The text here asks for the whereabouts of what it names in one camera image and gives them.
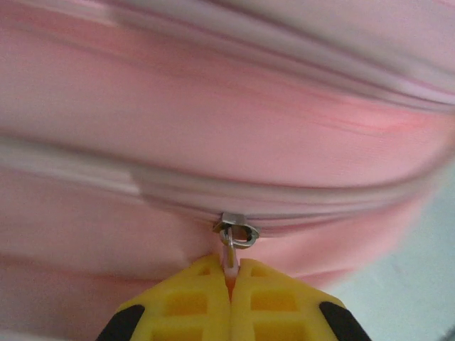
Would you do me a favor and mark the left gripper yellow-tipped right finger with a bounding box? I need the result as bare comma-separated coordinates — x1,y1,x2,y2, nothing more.
230,258,373,341

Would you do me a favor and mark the pink student backpack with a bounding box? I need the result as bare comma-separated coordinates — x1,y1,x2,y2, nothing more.
0,0,455,341

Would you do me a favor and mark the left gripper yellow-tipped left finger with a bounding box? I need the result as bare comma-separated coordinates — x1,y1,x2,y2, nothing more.
95,254,232,341

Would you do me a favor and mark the silver zipper slider pink pull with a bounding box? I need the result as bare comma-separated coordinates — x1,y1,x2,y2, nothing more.
212,212,261,288

